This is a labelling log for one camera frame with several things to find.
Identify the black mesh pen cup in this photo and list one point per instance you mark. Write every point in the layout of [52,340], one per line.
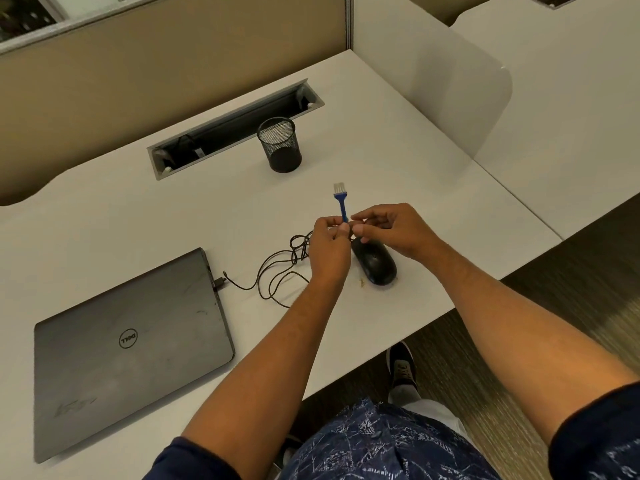
[282,149]

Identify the person's right thumb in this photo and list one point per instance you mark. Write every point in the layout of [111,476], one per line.
[365,227]

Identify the person's left hand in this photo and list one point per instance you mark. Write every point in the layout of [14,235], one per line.
[327,254]

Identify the dark sneaker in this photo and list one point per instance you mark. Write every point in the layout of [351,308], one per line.
[401,367]

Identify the person's right hand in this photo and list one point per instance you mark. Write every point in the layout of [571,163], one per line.
[405,229]

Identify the white trousers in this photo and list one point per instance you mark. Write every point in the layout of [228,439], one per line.
[430,412]

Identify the grey closed laptop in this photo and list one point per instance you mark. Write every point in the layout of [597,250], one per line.
[130,349]

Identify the person's left forearm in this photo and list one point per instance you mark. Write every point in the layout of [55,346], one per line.
[280,369]

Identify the person's right forearm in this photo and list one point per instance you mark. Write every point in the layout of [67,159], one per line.
[525,334]

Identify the blue patterned shirt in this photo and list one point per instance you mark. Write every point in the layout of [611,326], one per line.
[390,444]

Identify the black computer mouse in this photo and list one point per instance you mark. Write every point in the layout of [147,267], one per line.
[377,264]

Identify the grey window frame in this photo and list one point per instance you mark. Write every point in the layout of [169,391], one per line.
[60,17]

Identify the blue cleaning brush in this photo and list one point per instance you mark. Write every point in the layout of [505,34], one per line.
[343,204]

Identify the white desk divider panel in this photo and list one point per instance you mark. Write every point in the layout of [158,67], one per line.
[440,64]

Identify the person's left thumb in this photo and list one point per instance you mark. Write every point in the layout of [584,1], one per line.
[344,232]

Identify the beige partition panel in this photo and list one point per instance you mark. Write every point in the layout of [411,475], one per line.
[150,84]

